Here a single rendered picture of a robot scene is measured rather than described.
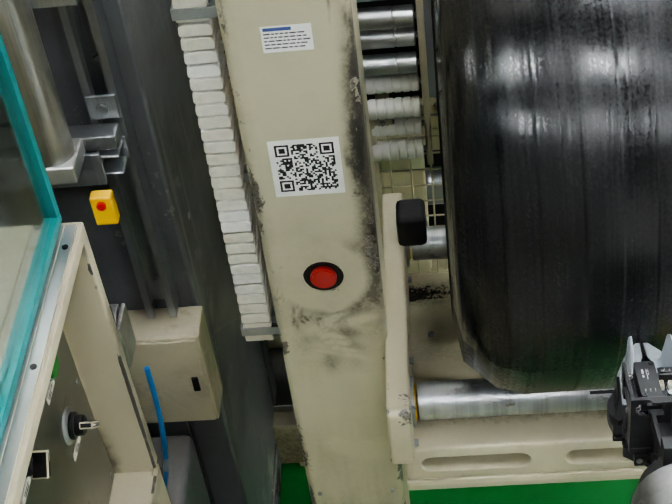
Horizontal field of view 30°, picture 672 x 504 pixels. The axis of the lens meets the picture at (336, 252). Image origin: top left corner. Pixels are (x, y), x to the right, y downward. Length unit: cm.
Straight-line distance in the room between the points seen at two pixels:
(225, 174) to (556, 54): 40
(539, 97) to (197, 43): 34
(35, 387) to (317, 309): 47
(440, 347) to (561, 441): 26
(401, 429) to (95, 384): 35
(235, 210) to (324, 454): 42
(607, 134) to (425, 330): 64
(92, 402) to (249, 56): 42
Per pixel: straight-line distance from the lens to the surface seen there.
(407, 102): 177
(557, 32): 117
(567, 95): 115
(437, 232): 168
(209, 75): 128
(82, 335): 133
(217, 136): 132
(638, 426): 112
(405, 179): 207
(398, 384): 146
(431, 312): 174
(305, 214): 137
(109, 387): 139
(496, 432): 151
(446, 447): 150
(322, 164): 132
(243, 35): 124
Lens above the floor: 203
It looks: 42 degrees down
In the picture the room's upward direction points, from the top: 8 degrees counter-clockwise
